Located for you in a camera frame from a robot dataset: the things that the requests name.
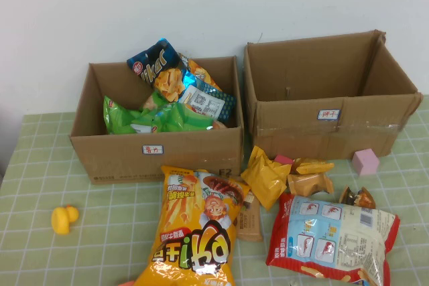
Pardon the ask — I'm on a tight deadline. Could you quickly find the blue Jikar snack bag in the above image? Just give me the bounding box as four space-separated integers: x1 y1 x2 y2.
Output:
126 38 198 104

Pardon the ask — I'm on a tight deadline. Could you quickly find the brown snack bar packet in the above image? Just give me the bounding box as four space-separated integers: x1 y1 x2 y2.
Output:
236 191 265 243

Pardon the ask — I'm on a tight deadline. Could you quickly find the large yellow fries snack bag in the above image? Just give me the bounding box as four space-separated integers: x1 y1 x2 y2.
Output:
133 165 252 286

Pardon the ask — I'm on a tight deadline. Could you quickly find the dotted blue bag white label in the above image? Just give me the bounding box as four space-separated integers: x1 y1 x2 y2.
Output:
177 83 237 125

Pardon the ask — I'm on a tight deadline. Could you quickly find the green chips bag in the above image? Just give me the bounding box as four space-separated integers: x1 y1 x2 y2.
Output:
103 94 158 135
130 90 215 133

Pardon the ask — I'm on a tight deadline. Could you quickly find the cardboard box marked F2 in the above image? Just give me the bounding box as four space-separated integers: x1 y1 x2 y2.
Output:
69 56 245 186

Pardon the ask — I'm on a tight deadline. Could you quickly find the orange chips bag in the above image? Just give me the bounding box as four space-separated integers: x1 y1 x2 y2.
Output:
179 53 223 92

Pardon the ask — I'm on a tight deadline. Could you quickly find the dark pink foam cube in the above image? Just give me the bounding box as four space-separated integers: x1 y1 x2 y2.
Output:
273 154 295 166

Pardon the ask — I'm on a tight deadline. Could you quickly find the taped empty cardboard box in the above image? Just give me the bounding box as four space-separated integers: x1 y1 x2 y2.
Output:
243 29 424 161

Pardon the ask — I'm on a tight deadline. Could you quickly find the small yellow orange packet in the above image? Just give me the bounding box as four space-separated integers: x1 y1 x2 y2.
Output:
292 157 335 176

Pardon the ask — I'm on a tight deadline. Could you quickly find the tan biscuit packet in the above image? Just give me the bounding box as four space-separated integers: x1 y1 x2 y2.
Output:
287 171 334 197

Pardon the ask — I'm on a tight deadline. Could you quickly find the light pink foam cube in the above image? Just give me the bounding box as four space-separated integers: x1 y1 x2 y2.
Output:
351 147 381 177

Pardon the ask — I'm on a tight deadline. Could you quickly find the dark brown small packet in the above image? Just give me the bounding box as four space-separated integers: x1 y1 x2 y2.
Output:
339 184 377 210

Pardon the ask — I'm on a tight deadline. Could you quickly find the red white shrimp cracker bag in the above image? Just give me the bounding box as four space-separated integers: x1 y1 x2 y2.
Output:
265 192 402 286

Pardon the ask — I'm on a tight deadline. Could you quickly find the green checked tablecloth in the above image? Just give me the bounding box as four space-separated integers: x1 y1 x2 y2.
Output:
0 94 429 286

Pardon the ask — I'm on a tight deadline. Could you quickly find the yellow rubber duck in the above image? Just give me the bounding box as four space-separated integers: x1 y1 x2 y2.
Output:
50 204 80 236

